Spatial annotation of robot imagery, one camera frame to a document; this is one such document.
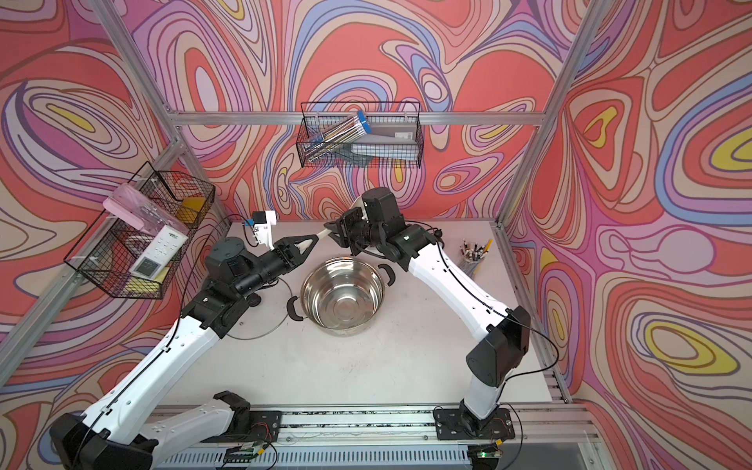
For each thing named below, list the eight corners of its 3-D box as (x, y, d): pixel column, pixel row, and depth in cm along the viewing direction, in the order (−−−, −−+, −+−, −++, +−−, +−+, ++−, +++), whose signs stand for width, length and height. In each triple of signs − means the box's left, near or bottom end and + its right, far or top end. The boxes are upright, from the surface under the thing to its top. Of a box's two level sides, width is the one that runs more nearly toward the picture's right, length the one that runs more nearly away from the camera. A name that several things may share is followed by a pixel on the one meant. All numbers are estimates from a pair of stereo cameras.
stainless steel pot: (290, 323, 94) (280, 304, 84) (348, 265, 110) (345, 242, 100) (340, 363, 86) (335, 346, 76) (395, 293, 102) (397, 272, 92)
